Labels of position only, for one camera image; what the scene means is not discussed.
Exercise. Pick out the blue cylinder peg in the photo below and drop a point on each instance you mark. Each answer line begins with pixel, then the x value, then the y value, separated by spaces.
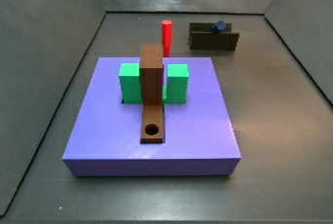
pixel 219 27

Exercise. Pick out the green U-shaped block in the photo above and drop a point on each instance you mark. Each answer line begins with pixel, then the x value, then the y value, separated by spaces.
pixel 174 88

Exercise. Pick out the black angle bracket fixture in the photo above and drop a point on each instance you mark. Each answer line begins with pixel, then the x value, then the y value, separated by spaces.
pixel 203 39

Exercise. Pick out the red cylinder peg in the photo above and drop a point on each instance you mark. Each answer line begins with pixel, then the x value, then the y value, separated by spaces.
pixel 166 36

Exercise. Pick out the brown L-shaped block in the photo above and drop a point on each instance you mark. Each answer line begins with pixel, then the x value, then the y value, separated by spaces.
pixel 152 73

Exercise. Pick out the purple base block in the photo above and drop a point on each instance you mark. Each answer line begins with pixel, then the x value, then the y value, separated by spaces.
pixel 201 146

